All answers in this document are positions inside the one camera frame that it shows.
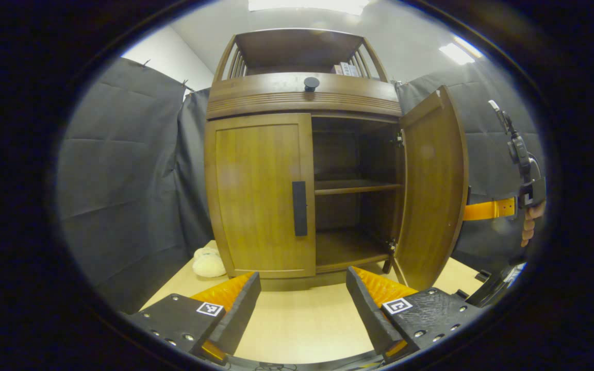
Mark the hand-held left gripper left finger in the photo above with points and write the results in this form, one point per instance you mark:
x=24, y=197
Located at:
x=240, y=314

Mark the cream plush toy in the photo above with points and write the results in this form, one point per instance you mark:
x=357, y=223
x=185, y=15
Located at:
x=208, y=264

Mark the wooden shoe cabinet door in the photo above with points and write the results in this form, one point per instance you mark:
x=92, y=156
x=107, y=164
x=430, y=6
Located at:
x=256, y=196
x=431, y=196

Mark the round black drawer knob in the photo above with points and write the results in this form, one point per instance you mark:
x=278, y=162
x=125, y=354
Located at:
x=311, y=84

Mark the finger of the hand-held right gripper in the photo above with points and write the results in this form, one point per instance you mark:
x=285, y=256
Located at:
x=490, y=209

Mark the black backdrop cloth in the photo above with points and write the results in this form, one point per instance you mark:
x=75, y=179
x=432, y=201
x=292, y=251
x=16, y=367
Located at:
x=121, y=180
x=488, y=165

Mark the wooden cabinet drawer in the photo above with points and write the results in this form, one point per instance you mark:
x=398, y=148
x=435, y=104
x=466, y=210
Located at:
x=256, y=95

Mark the large ceiling light panel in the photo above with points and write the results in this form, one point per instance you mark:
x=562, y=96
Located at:
x=307, y=5

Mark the row of upright books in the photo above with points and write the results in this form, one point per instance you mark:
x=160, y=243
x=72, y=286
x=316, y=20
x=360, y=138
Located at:
x=346, y=69

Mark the metal door hinge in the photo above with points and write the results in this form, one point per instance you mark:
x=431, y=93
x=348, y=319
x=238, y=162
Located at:
x=392, y=246
x=398, y=139

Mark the wooden double-door shoe cabinet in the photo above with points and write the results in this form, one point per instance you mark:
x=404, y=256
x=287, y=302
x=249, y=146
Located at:
x=297, y=51

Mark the wooden inner shelf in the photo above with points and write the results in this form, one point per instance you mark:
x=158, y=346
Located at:
x=353, y=186

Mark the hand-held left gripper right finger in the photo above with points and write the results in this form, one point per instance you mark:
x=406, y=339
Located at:
x=366, y=314

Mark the small ceiling light panel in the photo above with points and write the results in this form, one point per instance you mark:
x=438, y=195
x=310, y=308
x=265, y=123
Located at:
x=457, y=51

